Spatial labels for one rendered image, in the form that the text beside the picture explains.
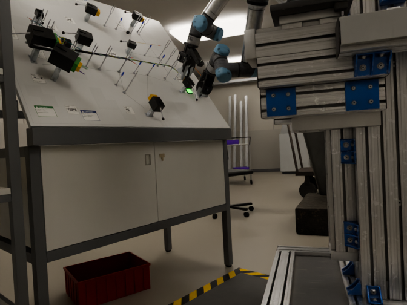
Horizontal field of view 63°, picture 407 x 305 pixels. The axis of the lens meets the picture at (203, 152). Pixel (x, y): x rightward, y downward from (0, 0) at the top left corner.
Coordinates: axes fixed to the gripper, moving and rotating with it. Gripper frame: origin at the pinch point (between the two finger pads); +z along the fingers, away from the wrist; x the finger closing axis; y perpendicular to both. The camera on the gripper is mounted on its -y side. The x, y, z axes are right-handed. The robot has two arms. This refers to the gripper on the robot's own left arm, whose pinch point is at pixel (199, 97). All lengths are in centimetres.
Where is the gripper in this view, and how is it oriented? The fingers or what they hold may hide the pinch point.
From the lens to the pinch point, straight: 194.8
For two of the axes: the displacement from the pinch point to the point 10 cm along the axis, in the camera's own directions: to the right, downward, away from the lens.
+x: -9.3, -3.2, -1.9
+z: -3.4, 5.2, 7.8
